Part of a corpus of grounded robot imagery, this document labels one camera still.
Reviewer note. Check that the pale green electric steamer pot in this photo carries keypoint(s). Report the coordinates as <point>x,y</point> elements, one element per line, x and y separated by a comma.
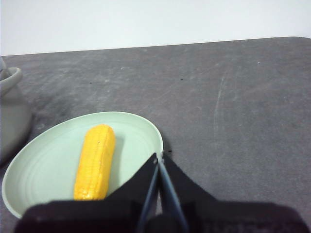
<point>12,121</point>

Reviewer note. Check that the yellow corn cob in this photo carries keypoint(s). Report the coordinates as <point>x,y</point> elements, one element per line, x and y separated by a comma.
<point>96,165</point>

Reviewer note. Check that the pale green round plate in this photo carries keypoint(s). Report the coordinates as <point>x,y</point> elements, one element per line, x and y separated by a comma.
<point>48,157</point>

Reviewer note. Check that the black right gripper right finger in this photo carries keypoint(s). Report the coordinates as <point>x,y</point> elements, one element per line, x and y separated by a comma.
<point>230,218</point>

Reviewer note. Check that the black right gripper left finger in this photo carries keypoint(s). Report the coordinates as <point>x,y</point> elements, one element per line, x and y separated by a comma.
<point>97,218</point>

